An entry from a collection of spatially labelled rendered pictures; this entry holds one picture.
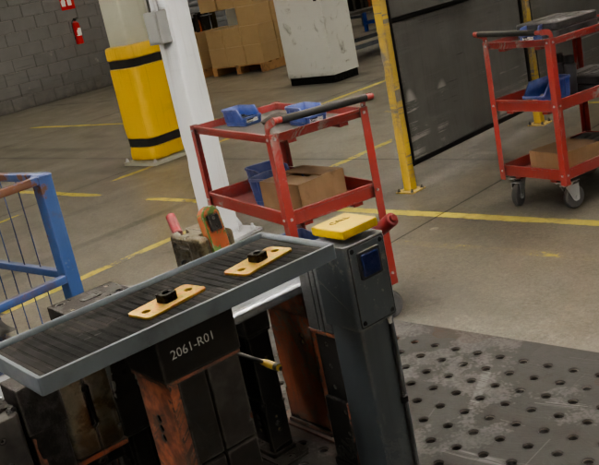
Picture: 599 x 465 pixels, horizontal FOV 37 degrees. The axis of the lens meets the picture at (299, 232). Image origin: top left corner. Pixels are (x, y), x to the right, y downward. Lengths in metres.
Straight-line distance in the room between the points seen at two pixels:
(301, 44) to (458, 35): 5.65
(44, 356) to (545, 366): 1.04
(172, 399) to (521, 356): 0.92
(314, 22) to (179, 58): 6.36
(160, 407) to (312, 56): 10.67
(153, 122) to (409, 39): 3.33
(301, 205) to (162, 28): 1.99
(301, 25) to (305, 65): 0.51
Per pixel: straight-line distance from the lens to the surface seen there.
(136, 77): 8.32
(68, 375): 0.86
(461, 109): 6.20
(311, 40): 11.53
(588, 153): 4.95
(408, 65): 5.71
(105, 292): 1.51
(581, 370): 1.68
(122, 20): 8.36
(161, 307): 0.95
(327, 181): 3.54
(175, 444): 1.01
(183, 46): 5.22
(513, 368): 1.70
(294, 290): 1.40
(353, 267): 1.09
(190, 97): 5.23
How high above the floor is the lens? 1.47
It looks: 16 degrees down
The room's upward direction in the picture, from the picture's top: 12 degrees counter-clockwise
